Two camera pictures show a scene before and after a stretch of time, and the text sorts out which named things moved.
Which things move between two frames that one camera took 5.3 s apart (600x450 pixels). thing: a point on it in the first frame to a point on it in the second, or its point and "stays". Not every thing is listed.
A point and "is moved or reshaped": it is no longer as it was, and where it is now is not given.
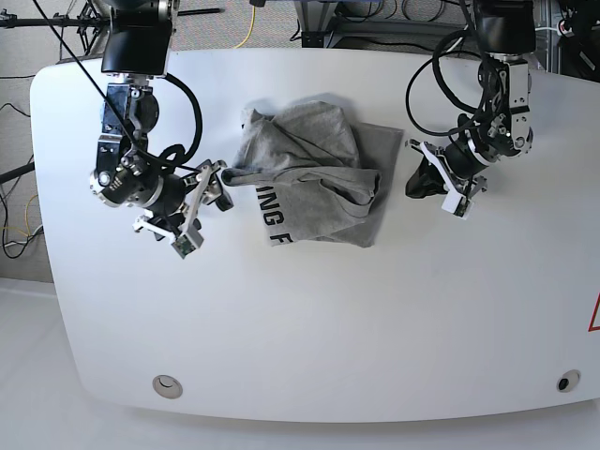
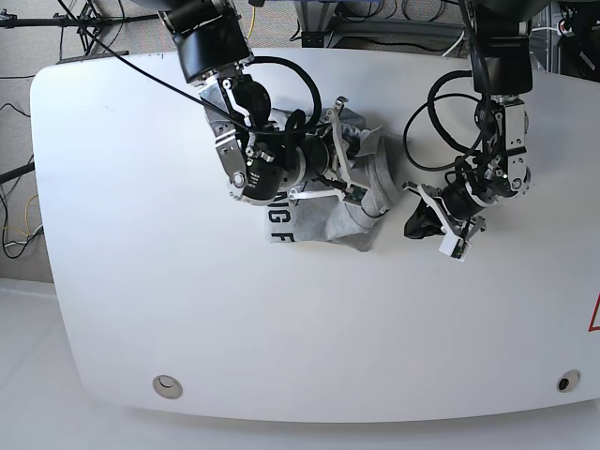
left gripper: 182,198 to 337,175
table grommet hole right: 568,380 stays
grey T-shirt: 318,175 is moved or reshaped
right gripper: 457,164 to 453,209
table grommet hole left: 167,386 stays
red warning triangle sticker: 594,322 stays
